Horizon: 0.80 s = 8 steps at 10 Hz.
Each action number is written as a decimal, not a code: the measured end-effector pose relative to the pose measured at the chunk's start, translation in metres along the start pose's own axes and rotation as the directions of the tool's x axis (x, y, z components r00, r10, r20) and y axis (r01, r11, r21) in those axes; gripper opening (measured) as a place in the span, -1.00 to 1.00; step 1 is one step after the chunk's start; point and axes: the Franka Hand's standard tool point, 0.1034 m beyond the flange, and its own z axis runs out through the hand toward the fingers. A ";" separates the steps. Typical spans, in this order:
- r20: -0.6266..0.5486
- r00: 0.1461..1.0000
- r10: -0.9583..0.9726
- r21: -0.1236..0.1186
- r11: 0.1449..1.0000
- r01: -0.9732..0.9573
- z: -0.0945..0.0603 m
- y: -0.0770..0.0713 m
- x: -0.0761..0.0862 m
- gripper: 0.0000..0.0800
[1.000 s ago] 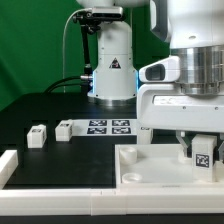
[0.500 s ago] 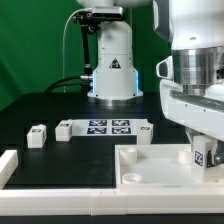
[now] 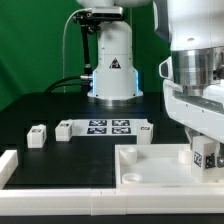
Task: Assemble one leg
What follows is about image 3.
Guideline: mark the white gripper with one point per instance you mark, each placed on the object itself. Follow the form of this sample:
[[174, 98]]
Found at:
[[203, 114]]

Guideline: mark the white square table top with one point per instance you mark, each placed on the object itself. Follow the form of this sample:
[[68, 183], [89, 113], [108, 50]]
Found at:
[[158, 165]]

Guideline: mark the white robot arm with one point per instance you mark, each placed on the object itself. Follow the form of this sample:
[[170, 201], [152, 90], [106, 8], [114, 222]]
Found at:
[[194, 86]]

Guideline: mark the white U-shaped fence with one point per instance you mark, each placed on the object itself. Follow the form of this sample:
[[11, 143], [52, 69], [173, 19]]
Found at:
[[121, 200]]

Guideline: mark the white marker sheet with tags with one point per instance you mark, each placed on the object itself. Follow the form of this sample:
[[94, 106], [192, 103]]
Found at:
[[108, 127]]

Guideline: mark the grey camera on mount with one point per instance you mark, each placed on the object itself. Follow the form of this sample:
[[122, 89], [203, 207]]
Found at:
[[107, 13]]

